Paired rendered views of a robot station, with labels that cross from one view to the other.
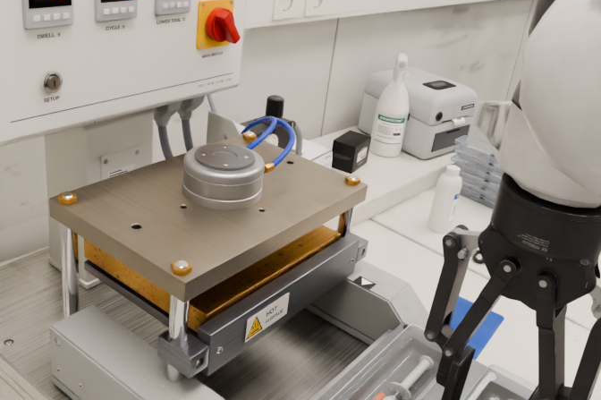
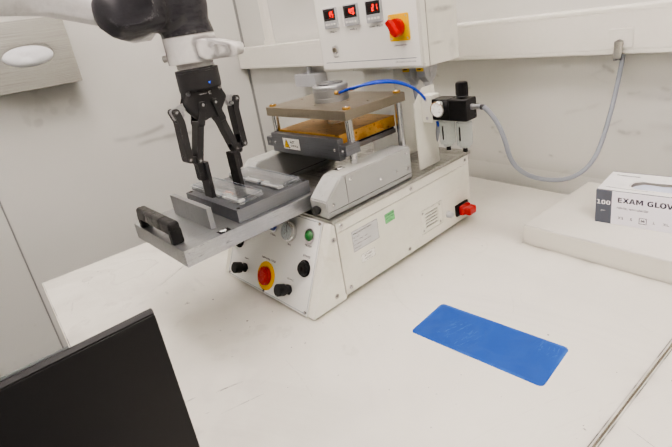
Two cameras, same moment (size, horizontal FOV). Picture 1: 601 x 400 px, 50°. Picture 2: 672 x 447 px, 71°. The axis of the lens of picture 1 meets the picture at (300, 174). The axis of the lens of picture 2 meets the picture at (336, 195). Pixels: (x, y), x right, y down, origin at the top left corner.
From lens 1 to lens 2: 128 cm
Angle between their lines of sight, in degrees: 95
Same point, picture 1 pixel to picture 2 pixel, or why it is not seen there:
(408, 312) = (322, 185)
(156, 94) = (374, 62)
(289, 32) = not seen: outside the picture
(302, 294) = (307, 147)
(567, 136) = not seen: hidden behind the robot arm
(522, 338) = (504, 394)
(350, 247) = (330, 140)
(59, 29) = (335, 29)
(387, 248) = (638, 306)
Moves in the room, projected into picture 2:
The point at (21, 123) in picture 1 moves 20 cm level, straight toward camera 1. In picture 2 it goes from (329, 64) to (252, 78)
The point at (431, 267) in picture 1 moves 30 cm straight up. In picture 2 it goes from (622, 337) to (634, 153)
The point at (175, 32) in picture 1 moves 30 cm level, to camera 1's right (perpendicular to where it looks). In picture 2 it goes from (379, 32) to (353, 44)
